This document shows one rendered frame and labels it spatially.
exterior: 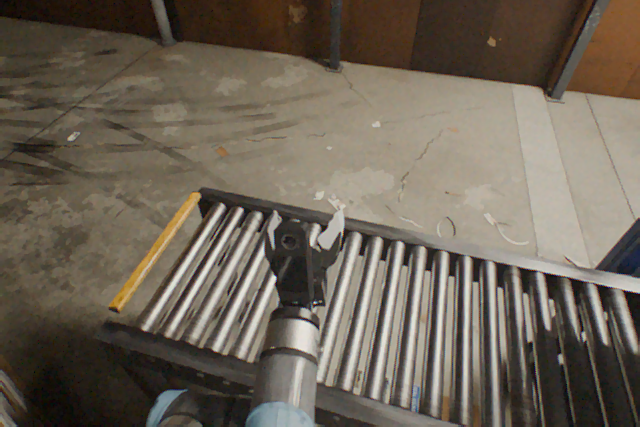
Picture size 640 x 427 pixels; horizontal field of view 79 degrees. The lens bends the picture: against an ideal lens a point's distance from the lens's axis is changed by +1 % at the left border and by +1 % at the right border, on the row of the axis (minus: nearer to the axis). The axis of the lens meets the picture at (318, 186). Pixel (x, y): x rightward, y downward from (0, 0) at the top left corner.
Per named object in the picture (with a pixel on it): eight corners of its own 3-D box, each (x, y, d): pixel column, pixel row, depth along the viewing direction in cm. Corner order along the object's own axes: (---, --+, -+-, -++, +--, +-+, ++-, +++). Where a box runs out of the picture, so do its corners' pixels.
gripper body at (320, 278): (285, 274, 66) (273, 344, 57) (275, 241, 60) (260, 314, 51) (330, 274, 65) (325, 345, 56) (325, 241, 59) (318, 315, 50)
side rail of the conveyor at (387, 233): (202, 220, 138) (194, 196, 129) (209, 209, 141) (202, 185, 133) (625, 317, 111) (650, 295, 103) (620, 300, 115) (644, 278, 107)
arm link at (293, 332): (253, 346, 48) (319, 348, 47) (261, 311, 51) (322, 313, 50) (266, 370, 53) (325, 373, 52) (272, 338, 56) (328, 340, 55)
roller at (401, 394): (385, 415, 87) (388, 408, 84) (409, 250, 120) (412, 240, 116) (408, 422, 86) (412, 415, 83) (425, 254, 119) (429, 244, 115)
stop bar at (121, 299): (108, 310, 100) (105, 307, 98) (193, 194, 130) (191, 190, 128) (119, 314, 99) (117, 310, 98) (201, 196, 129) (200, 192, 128)
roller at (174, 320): (166, 349, 99) (149, 340, 97) (242, 215, 131) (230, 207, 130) (173, 346, 95) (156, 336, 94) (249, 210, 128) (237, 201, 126)
